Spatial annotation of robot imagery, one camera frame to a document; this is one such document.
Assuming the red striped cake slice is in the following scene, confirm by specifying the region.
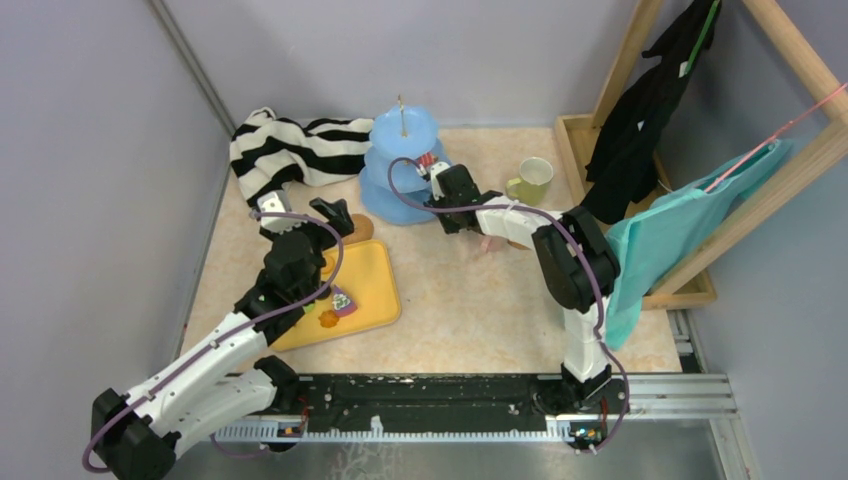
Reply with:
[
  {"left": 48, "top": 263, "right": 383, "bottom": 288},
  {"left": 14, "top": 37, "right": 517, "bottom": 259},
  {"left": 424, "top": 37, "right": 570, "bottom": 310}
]
[{"left": 417, "top": 152, "right": 439, "bottom": 171}]

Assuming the yellow plastic tray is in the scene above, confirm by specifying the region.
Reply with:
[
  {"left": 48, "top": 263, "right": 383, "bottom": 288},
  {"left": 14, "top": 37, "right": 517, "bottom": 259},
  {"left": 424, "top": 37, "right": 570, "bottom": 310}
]
[{"left": 271, "top": 239, "right": 401, "bottom": 352}]

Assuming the blue three-tier cake stand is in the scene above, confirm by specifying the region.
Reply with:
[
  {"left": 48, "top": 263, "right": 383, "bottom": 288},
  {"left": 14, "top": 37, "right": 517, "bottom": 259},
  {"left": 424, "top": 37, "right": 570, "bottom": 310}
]
[{"left": 358, "top": 102, "right": 449, "bottom": 226}]

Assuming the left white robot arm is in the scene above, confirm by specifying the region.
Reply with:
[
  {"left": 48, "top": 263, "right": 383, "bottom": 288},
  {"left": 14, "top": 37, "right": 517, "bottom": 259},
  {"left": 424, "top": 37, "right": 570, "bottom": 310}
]
[{"left": 81, "top": 192, "right": 354, "bottom": 479}]

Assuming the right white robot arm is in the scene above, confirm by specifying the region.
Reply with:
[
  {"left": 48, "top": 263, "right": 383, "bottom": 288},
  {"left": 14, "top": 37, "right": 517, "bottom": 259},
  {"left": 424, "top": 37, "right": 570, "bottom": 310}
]
[{"left": 419, "top": 162, "right": 621, "bottom": 412}]

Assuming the left woven round coaster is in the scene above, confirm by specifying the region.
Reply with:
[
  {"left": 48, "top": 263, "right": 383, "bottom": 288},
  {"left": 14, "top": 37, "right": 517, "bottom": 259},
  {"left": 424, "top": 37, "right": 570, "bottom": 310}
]
[{"left": 342, "top": 214, "right": 375, "bottom": 245}]

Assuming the woven round coaster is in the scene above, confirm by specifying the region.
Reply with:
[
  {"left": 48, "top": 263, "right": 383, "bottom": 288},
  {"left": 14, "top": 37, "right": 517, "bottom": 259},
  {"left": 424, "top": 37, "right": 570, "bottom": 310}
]
[
  {"left": 507, "top": 240, "right": 534, "bottom": 250},
  {"left": 342, "top": 214, "right": 375, "bottom": 245}
]

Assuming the orange round cookie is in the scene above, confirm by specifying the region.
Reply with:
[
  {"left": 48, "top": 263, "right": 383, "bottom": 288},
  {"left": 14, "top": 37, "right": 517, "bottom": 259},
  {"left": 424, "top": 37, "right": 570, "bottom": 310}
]
[{"left": 321, "top": 256, "right": 336, "bottom": 275}]

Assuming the orange flower cookie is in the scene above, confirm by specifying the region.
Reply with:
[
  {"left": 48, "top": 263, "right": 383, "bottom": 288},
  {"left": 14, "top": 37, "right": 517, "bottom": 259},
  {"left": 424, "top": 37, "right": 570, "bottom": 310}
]
[{"left": 318, "top": 310, "right": 340, "bottom": 329}]

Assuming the purple triangular cake slice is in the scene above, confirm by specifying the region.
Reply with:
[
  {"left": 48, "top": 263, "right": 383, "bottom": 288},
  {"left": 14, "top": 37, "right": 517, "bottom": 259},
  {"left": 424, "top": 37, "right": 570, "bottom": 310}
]
[{"left": 331, "top": 285, "right": 358, "bottom": 318}]

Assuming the pink mug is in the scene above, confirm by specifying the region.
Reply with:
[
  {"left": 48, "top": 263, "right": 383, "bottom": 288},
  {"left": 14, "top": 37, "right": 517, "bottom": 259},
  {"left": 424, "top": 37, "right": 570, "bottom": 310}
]
[{"left": 481, "top": 235, "right": 510, "bottom": 253}]

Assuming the right woven round coaster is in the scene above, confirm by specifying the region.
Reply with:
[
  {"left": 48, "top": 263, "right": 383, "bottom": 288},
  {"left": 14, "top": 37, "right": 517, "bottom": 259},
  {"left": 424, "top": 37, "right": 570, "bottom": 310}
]
[{"left": 507, "top": 240, "right": 534, "bottom": 250}]

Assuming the green mug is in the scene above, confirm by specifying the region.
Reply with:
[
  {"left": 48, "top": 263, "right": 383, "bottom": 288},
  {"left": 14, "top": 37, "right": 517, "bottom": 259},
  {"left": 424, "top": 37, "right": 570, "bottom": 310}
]
[{"left": 505, "top": 157, "right": 554, "bottom": 206}]

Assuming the black white striped cloth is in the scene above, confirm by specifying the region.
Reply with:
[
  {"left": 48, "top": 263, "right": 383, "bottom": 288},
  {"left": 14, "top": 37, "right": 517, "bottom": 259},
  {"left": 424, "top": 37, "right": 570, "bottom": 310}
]
[{"left": 229, "top": 107, "right": 374, "bottom": 207}]

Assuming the black hanging garment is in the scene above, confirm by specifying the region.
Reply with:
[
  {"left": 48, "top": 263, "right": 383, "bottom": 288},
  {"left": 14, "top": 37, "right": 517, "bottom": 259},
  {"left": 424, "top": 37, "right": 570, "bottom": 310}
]
[{"left": 581, "top": 1, "right": 722, "bottom": 225}]

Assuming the teal hanging shirt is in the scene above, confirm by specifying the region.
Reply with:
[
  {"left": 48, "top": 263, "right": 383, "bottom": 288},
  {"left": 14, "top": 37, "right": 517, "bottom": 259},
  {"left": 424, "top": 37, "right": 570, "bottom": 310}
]
[{"left": 604, "top": 140, "right": 793, "bottom": 350}]

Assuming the wooden clothes rack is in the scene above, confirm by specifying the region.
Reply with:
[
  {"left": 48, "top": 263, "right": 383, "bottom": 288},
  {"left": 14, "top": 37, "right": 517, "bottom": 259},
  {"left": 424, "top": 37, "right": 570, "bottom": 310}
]
[{"left": 553, "top": 0, "right": 847, "bottom": 310}]

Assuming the pink clothes hanger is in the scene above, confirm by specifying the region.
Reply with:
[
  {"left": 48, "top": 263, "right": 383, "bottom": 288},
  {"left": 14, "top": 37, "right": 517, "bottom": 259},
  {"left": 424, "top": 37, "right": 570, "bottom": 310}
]
[{"left": 700, "top": 83, "right": 847, "bottom": 193}]

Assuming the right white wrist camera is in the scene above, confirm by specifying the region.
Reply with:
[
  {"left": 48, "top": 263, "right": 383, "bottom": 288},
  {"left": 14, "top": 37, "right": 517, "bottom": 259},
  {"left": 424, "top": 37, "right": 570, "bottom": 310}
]
[{"left": 428, "top": 161, "right": 451, "bottom": 200}]

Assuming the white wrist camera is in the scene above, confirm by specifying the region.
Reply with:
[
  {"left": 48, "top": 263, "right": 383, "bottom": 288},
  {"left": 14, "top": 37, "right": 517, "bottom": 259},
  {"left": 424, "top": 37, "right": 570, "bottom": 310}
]
[
  {"left": 428, "top": 161, "right": 451, "bottom": 200},
  {"left": 256, "top": 190, "right": 293, "bottom": 233}
]

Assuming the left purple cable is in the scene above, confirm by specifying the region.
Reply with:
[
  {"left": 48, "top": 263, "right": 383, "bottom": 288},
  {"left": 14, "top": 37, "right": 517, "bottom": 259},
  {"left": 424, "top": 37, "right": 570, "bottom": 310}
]
[{"left": 80, "top": 210, "right": 346, "bottom": 474}]

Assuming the purple cable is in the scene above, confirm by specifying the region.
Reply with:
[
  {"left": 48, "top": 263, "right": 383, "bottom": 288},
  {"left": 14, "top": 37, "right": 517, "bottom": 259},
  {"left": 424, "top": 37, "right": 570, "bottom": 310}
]
[
  {"left": 386, "top": 156, "right": 631, "bottom": 454},
  {"left": 80, "top": 210, "right": 346, "bottom": 474}
]

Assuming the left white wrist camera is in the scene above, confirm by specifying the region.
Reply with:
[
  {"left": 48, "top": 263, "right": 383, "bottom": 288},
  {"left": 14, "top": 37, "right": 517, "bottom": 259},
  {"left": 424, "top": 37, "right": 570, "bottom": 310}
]
[{"left": 256, "top": 190, "right": 293, "bottom": 233}]

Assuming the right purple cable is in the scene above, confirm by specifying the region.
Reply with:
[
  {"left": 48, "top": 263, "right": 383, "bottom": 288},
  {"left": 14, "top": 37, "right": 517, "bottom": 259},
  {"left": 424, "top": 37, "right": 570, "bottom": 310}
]
[{"left": 386, "top": 156, "right": 631, "bottom": 454}]

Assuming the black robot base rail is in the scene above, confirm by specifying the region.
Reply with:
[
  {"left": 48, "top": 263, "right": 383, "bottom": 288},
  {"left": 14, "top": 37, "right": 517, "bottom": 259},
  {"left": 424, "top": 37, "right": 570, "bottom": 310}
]
[{"left": 236, "top": 374, "right": 630, "bottom": 452}]

